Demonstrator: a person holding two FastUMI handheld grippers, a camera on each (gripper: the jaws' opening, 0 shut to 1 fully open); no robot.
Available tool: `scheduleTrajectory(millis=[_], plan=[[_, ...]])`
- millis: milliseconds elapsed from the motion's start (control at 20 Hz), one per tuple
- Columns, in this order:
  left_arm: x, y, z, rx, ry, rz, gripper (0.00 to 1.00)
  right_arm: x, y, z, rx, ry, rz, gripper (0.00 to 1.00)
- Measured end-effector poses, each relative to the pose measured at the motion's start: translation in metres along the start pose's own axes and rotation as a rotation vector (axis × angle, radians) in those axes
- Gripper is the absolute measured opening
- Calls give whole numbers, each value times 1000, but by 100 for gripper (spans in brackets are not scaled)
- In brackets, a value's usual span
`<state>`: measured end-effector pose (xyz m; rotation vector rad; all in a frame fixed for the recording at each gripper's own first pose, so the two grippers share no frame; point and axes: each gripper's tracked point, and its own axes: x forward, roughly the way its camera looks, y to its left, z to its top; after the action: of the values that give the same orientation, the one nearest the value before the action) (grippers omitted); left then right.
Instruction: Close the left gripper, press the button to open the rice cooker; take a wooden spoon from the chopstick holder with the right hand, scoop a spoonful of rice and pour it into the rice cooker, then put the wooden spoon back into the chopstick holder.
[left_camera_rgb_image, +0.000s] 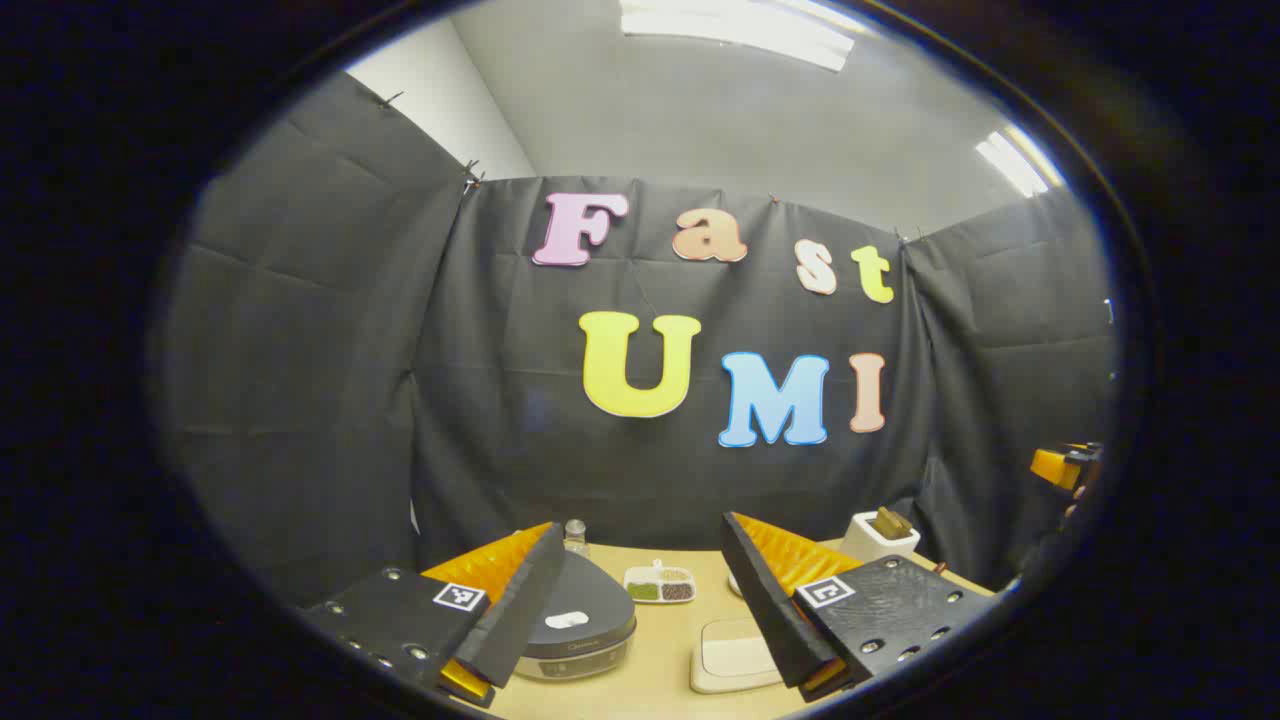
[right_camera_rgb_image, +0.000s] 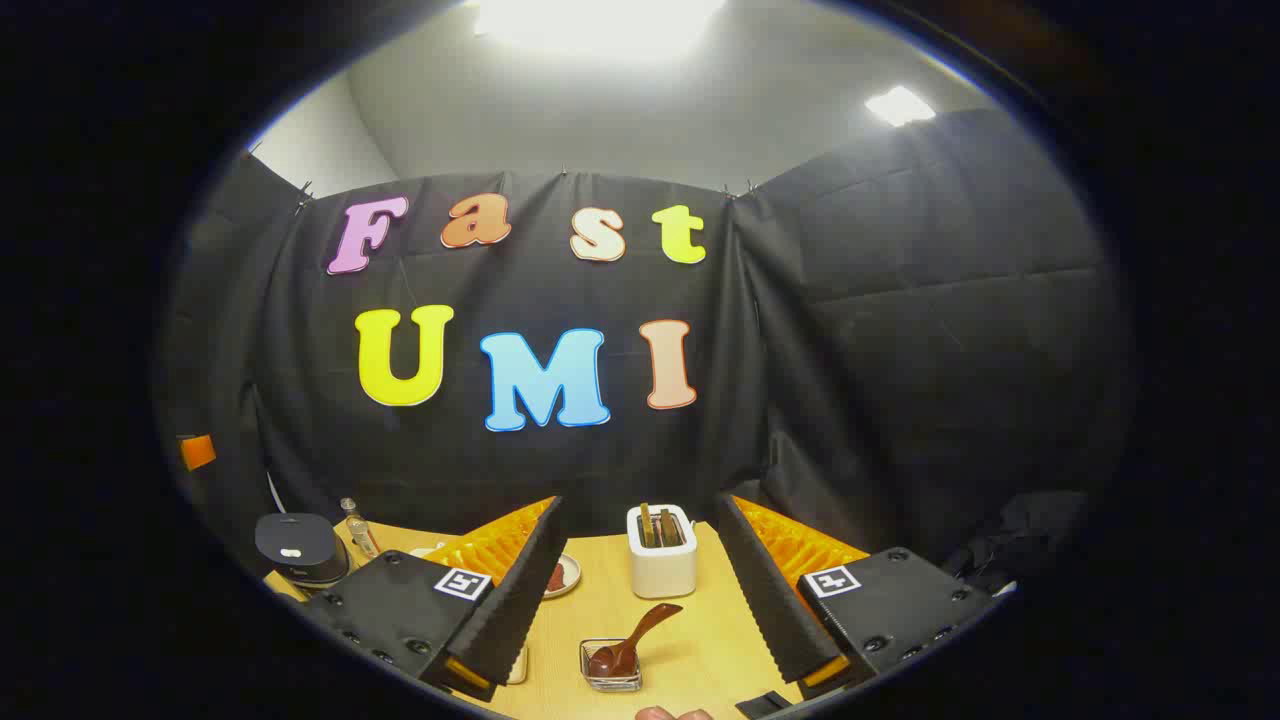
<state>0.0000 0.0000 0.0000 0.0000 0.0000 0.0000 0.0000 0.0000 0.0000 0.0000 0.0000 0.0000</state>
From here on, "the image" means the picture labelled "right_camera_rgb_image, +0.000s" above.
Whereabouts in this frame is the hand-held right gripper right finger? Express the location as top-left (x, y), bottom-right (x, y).
top-left (715, 492), bottom-right (1001, 701)

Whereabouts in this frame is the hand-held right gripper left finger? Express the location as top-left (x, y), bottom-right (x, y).
top-left (300, 495), bottom-right (569, 703)

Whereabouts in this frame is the dark wooden spoon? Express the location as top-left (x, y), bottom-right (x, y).
top-left (587, 603), bottom-right (684, 679)

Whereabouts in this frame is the grey silver rice cooker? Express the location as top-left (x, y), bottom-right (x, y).
top-left (254, 513), bottom-right (351, 589)

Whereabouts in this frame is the white round plate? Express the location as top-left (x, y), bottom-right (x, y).
top-left (540, 553), bottom-right (582, 599)

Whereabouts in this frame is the white toaster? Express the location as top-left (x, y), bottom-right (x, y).
top-left (626, 503), bottom-right (699, 599)

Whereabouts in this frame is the small clear glass bottle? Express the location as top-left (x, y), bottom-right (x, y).
top-left (340, 498), bottom-right (381, 559)

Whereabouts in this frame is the dark cloth pile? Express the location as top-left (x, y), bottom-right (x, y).
top-left (945, 490), bottom-right (1091, 593)

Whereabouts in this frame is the small ceiling light panel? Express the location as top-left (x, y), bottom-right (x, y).
top-left (865, 85), bottom-right (937, 128)

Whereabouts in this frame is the large ceiling light panel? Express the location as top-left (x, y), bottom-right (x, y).
top-left (470, 0), bottom-right (726, 58)

